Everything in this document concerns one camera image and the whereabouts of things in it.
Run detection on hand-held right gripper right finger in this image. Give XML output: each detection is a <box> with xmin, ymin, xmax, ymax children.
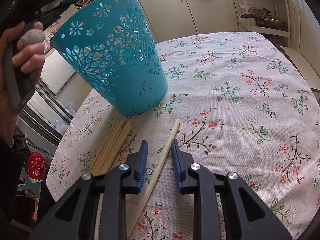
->
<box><xmin>171</xmin><ymin>139</ymin><xmax>293</xmax><ymax>240</ymax></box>

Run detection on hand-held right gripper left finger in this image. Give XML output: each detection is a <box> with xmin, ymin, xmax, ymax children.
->
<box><xmin>27</xmin><ymin>140</ymin><xmax>148</xmax><ymax>240</ymax></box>

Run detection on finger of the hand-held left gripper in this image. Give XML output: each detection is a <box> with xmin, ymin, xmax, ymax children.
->
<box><xmin>41</xmin><ymin>0</ymin><xmax>84</xmax><ymax>18</ymax></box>

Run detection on pale wooden chopstick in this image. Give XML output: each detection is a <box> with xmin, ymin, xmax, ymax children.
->
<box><xmin>126</xmin><ymin>119</ymin><xmax>181</xmax><ymax>239</ymax></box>

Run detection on bundle of wooden chopsticks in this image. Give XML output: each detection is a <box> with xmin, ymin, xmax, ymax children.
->
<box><xmin>88</xmin><ymin>119</ymin><xmax>133</xmax><ymax>176</ymax></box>

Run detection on teal patterned bowl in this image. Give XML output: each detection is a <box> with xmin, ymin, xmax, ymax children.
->
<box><xmin>50</xmin><ymin>0</ymin><xmax>168</xmax><ymax>117</ymax></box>

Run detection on person's left hand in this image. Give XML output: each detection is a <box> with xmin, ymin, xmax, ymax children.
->
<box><xmin>0</xmin><ymin>21</ymin><xmax>46</xmax><ymax>145</ymax></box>

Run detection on floral tablecloth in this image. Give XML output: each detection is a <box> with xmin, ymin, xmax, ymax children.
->
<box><xmin>46</xmin><ymin>31</ymin><xmax>320</xmax><ymax>240</ymax></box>

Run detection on cream base kitchen cabinets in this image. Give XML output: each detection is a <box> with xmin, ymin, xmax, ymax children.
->
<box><xmin>136</xmin><ymin>0</ymin><xmax>241</xmax><ymax>43</ymax></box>

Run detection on clear plastic bag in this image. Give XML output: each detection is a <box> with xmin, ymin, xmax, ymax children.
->
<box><xmin>56</xmin><ymin>102</ymin><xmax>77</xmax><ymax>133</ymax></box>

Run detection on red plastic stool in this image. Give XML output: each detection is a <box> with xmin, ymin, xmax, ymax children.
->
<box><xmin>26</xmin><ymin>152</ymin><xmax>47</xmax><ymax>180</ymax></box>

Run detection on dark lidded pan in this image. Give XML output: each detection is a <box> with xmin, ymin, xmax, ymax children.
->
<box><xmin>239</xmin><ymin>7</ymin><xmax>287</xmax><ymax>32</ymax></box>

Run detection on white tiered storage rack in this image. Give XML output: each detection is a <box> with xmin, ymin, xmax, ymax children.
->
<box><xmin>230</xmin><ymin>0</ymin><xmax>292</xmax><ymax>48</ymax></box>

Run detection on pink red wall poster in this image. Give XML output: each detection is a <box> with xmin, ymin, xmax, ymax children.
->
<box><xmin>44</xmin><ymin>21</ymin><xmax>60</xmax><ymax>55</ymax></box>

